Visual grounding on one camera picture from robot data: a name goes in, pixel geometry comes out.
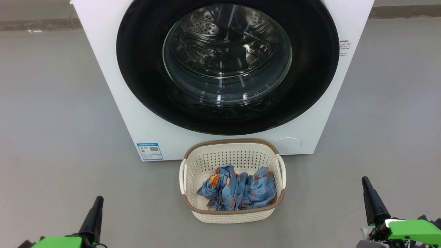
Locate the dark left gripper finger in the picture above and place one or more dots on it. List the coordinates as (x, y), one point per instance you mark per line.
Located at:
(92, 220)

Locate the washing machine door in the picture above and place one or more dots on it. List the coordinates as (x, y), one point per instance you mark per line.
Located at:
(144, 69)

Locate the blue energy label sticker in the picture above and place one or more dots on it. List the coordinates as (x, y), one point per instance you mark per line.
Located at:
(150, 151)

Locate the white front-load washing machine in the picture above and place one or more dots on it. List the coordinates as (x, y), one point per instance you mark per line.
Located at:
(113, 103)

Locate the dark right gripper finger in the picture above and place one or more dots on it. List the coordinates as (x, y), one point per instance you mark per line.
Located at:
(375, 206)

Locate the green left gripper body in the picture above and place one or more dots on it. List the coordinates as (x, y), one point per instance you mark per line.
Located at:
(58, 243)

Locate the printed warning text label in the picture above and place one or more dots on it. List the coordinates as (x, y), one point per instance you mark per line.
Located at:
(345, 48)

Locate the round drain filter cover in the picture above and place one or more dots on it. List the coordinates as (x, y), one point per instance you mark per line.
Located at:
(288, 144)

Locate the cream perforated laundry basket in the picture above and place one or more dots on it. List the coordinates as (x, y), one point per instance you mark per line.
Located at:
(234, 158)

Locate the blue patterned garment orange print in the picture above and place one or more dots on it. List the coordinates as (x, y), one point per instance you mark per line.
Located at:
(262, 191)
(224, 193)

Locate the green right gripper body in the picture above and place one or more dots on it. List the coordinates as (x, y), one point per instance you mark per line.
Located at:
(413, 230)

